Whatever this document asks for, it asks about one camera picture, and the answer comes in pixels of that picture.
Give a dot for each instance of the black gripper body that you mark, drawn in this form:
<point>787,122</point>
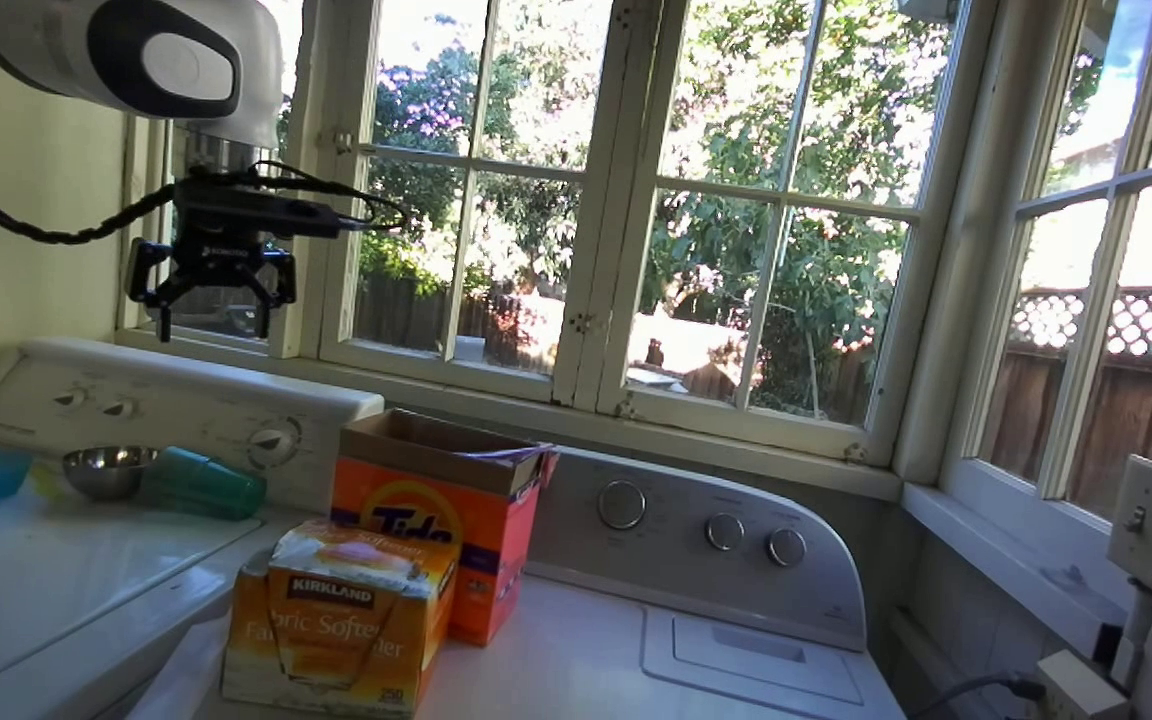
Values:
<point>227,252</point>

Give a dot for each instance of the orange Tide detergent box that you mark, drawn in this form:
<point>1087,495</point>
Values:
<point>430,533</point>

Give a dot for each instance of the white wall power adapter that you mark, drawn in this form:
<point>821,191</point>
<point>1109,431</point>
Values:
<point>1079,685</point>

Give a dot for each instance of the white wooden window frame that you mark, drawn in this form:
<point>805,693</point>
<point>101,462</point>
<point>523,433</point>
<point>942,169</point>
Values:
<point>617,202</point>

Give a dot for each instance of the small washer knob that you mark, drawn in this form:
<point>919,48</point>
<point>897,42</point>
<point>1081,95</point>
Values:
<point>118,407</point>
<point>70,396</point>

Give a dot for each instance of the silver dryer knob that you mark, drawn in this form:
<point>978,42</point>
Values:
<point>787,544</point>
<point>620,507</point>
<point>723,533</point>

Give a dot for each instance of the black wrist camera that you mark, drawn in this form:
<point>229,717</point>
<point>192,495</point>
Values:
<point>257,211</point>

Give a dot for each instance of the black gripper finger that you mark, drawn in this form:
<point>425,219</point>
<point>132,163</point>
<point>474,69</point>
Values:
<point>272,278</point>
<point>160,273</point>

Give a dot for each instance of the Kirkland fabric softener box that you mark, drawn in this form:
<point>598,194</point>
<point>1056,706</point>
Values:
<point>339,621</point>

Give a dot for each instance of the white dryer machine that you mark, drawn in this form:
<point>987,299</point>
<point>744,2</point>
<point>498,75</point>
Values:
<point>629,654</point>

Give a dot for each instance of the white wall light switch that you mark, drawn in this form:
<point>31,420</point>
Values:
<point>1145,521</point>

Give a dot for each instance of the green translucent plastic cup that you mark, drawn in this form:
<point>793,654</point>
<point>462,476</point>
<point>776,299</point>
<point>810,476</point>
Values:
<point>200,480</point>

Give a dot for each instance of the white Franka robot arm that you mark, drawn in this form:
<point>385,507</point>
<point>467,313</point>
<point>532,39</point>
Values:
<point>136,52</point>

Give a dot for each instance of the small steel bowl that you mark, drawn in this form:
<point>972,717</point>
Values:
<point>109,468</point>

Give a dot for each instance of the white washing machine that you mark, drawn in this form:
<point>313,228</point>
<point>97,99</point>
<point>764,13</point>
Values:
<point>70,587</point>

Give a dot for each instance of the large washer dial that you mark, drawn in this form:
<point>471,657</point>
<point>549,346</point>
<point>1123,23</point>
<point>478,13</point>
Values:
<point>272,440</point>

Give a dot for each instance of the wooden garden fence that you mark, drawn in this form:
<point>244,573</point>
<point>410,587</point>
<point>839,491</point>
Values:
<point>1123,413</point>

